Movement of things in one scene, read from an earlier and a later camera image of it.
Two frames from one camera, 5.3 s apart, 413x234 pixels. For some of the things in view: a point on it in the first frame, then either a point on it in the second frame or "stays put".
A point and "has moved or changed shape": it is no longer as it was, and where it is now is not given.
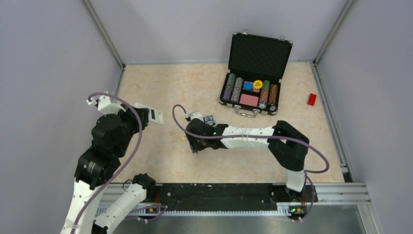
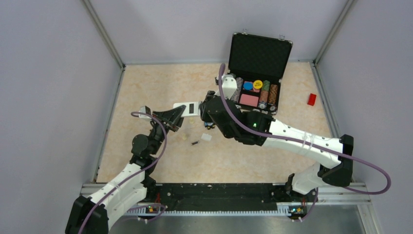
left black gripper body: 132,125 → 157,132
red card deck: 249,100 stays put
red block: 311,99 stays put
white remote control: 155,116 has moved or changed shape
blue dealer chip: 248,86 stays put
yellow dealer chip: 257,84 stays put
